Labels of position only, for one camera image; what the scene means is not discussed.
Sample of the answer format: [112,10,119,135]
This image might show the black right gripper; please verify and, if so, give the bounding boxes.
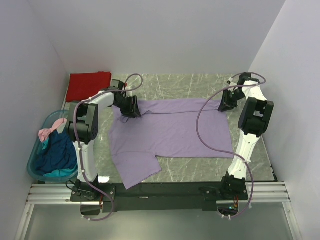
[218,89,246,113]

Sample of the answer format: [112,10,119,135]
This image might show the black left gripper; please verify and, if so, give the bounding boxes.
[114,95,142,119]

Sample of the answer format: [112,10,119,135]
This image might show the lavender t shirt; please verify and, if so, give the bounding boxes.
[108,98,233,189]

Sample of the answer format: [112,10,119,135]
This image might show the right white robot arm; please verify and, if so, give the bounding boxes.
[218,72,275,181]

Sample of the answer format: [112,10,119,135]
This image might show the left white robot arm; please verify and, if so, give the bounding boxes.
[65,79,141,201]

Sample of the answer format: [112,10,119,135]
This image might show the folded red t shirt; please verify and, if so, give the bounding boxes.
[65,71,112,103]

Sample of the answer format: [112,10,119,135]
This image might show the navy garment in basket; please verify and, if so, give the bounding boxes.
[34,131,77,176]

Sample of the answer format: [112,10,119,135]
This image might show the teal plastic laundry basket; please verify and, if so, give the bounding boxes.
[27,110,78,183]

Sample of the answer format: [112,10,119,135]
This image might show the pink garment in basket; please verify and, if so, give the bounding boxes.
[38,118,67,143]

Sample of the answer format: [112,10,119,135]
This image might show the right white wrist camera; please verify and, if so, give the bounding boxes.
[227,77,237,87]

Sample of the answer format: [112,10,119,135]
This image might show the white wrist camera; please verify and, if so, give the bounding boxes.
[122,83,133,97]
[227,77,237,87]

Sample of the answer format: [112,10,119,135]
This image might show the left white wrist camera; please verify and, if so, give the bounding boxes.
[122,83,133,97]

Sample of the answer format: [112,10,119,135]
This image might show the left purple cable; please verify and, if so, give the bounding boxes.
[66,73,144,223]

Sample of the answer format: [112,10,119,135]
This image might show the aluminium frame rail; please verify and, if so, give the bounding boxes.
[26,182,291,205]

